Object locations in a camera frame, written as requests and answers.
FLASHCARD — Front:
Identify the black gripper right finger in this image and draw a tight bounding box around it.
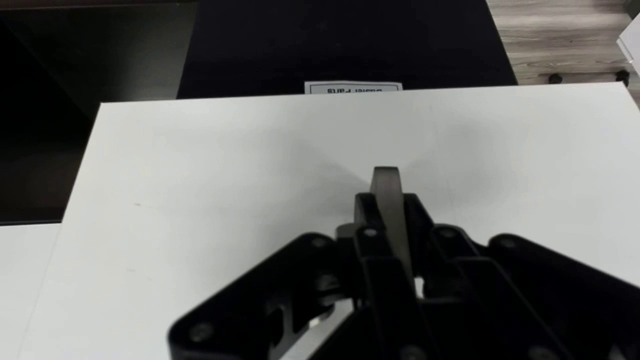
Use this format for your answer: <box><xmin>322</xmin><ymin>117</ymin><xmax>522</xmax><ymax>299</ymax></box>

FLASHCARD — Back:
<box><xmin>404</xmin><ymin>193</ymin><xmax>640</xmax><ymax>360</ymax></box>

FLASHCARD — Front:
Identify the white drawer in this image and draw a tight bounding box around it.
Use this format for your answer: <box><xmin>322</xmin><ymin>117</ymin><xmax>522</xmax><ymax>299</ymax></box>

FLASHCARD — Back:
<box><xmin>19</xmin><ymin>83</ymin><xmax>640</xmax><ymax>360</ymax></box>

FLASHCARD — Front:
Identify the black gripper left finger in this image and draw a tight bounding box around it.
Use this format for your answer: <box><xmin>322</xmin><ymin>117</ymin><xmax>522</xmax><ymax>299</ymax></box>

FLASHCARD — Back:
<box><xmin>169</xmin><ymin>191</ymin><xmax>389</xmax><ymax>360</ymax></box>

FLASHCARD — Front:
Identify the white bin label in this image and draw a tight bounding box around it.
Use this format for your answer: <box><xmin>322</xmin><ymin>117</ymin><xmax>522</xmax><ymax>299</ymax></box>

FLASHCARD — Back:
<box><xmin>304</xmin><ymin>79</ymin><xmax>404</xmax><ymax>94</ymax></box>

